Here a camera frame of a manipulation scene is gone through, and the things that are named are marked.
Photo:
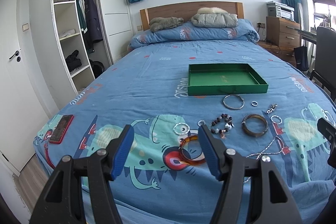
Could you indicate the olive fleece garment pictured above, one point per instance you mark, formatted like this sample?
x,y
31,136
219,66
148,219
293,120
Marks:
x,y
160,23

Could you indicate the grey puffer jacket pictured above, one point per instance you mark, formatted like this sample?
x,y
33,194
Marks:
x,y
214,17

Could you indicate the dark chair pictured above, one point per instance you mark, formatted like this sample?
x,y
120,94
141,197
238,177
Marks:
x,y
325,61

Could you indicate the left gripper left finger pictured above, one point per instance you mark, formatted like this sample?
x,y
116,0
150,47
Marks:
x,y
61,199

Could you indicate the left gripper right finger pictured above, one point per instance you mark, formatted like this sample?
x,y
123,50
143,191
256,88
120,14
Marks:
x,y
270,200

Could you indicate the red smartphone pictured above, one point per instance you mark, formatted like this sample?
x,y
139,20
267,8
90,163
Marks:
x,y
61,128

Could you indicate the white door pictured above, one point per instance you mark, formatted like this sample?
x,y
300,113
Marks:
x,y
21,112

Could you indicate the dark brown bangle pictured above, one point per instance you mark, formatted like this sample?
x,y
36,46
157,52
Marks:
x,y
254,125

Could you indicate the silver chain wristwatch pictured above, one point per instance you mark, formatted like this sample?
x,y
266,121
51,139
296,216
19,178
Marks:
x,y
271,108

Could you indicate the folded blue duvet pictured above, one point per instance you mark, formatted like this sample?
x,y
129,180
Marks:
x,y
188,32

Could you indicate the blue dinosaur bed sheet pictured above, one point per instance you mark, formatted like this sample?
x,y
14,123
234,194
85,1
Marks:
x,y
148,90

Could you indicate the thin silver bangle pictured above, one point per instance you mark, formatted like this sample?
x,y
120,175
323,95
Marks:
x,y
233,102

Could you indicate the wooden headboard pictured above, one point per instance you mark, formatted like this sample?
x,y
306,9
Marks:
x,y
186,10

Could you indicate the twisted silver bangle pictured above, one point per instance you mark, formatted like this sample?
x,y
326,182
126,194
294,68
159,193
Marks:
x,y
276,119

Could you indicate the green jewelry tray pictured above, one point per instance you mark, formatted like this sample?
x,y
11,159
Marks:
x,y
224,79

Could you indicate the amber orange bangle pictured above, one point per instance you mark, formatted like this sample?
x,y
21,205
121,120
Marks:
x,y
190,152

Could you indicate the dark tote bag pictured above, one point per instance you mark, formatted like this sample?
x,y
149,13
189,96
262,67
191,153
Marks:
x,y
301,60

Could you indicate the hanging dark clothes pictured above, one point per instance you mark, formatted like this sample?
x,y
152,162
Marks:
x,y
89,24

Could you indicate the wooden drawer nightstand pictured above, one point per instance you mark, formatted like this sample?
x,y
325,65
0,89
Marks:
x,y
282,32

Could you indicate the white printer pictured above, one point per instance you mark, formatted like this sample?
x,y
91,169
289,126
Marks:
x,y
280,10

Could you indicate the white open wardrobe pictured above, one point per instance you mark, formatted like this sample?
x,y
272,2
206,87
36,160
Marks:
x,y
84,68

